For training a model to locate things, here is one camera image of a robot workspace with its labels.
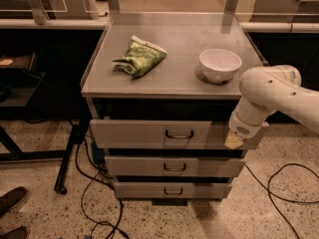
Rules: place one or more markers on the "grey middle drawer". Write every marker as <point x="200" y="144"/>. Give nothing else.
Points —
<point x="168" y="166"/>

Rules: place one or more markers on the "white horizontal rail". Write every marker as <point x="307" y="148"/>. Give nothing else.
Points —
<point x="306" y="28"/>

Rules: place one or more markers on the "yellow-taped gripper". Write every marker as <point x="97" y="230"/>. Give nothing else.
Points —
<point x="244" y="127"/>

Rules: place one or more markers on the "dark shoe lower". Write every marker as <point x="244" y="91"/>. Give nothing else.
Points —
<point x="17" y="233"/>

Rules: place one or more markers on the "black stand left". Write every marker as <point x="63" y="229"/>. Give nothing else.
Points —
<point x="19" y="84"/>

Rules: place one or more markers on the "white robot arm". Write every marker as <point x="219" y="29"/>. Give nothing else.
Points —
<point x="265" y="91"/>

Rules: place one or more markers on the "white bowl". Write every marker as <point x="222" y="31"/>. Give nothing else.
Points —
<point x="219" y="65"/>

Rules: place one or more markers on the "green chip bag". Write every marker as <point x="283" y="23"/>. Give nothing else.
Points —
<point x="140" y="57"/>

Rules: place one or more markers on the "grey drawer cabinet table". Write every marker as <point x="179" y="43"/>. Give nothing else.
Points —
<point x="176" y="89"/>

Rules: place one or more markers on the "grey top drawer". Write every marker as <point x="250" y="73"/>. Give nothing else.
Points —
<point x="159" y="134"/>

